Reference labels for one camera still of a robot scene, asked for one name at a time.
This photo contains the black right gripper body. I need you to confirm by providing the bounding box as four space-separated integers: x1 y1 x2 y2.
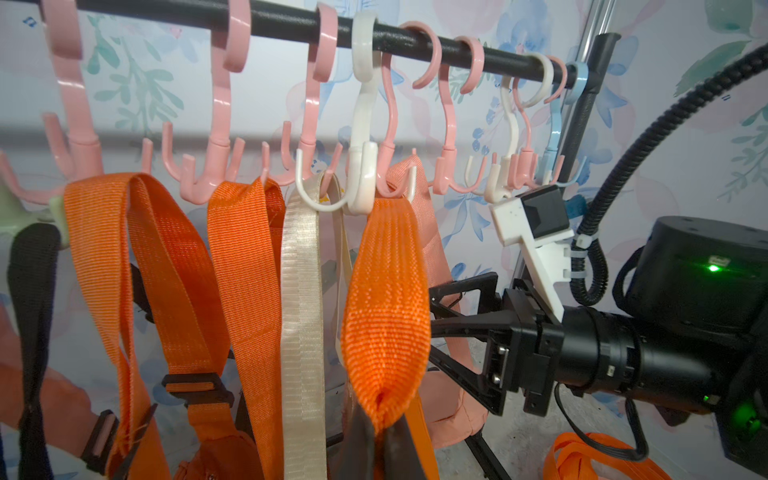
482 287 564 417

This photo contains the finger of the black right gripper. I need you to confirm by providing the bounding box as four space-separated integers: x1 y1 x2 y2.
429 272 510 336
429 346 498 414

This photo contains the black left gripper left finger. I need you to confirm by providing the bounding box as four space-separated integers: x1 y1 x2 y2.
332 405 375 480

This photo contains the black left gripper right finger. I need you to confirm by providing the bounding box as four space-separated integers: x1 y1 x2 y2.
382 416 427 480

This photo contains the pink crossbody bag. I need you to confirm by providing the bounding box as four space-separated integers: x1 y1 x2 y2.
1 308 119 477
383 155 490 451

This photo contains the orange crossbody bag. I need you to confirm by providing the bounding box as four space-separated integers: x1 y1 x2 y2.
341 198 439 479
542 432 671 480
64 173 286 479

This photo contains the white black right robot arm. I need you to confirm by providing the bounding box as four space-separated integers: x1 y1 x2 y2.
429 216 767 475

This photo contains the beige crossbody bag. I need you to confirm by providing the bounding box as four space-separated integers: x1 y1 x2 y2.
280 193 327 479

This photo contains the light blue hook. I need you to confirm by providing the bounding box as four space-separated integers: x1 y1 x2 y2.
535 56 589 185

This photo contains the black crossbody bag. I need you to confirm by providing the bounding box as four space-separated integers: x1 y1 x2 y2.
1 223 61 479

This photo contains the black clothes rack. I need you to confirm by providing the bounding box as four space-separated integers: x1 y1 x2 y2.
71 0 622 480

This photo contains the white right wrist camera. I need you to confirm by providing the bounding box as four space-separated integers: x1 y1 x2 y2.
490 185 574 321

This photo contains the black corrugated cable conduit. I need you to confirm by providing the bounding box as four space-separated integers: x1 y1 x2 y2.
568 41 768 307

